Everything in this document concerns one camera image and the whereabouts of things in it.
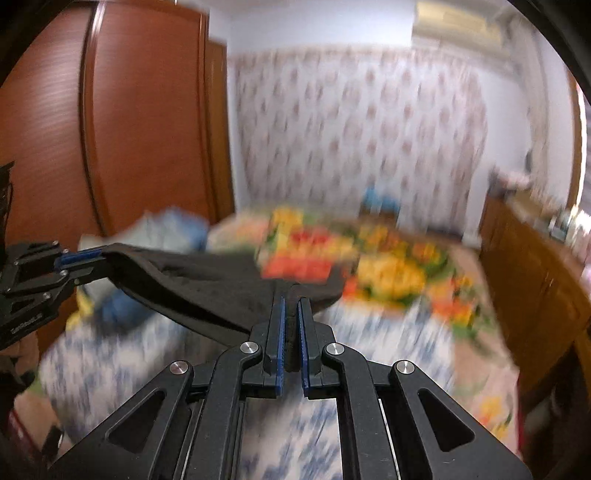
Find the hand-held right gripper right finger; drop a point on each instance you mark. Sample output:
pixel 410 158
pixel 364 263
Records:
pixel 303 360

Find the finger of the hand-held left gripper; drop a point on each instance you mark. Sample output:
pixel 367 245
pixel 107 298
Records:
pixel 55 284
pixel 81 258

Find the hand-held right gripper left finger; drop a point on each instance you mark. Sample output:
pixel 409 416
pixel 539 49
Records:
pixel 280 350

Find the black pants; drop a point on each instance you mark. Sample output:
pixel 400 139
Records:
pixel 198 286

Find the person's left hand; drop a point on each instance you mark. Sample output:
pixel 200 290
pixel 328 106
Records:
pixel 23 357

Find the yellow plush toy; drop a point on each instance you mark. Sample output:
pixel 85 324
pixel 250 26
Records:
pixel 78 314

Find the blue floral bed sheet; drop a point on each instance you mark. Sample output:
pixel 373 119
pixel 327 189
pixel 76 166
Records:
pixel 138 369

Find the brown louvered wardrobe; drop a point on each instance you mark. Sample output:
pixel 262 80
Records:
pixel 115 138

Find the colourful floral blanket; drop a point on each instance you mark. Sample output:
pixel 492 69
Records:
pixel 392 272

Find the cardboard box with blue cloth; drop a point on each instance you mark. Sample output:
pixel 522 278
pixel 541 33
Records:
pixel 379 201

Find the circle patterned sheer curtain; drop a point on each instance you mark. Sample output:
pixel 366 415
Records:
pixel 360 129

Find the wooden sideboard cabinet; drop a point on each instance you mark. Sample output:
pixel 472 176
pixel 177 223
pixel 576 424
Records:
pixel 540 286

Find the pile with floral cloth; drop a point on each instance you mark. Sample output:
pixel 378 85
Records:
pixel 510 179

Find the beige window curtain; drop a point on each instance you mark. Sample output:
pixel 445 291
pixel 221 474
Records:
pixel 526 92

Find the wooden window frame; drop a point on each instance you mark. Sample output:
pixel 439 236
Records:
pixel 581 147

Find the beige wall air conditioner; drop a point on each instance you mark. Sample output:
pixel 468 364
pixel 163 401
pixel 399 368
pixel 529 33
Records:
pixel 461 25

